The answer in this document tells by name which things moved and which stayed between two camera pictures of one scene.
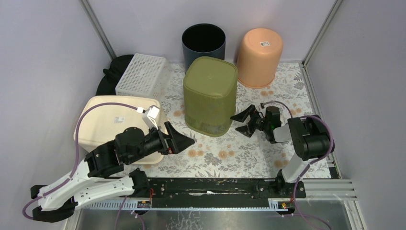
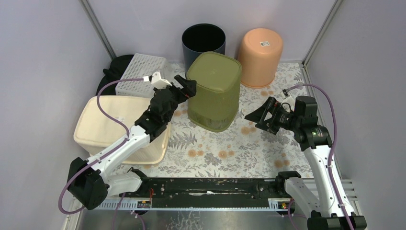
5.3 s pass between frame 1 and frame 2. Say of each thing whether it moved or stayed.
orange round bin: stayed
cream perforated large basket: stayed
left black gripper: moved
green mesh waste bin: moved
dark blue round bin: stayed
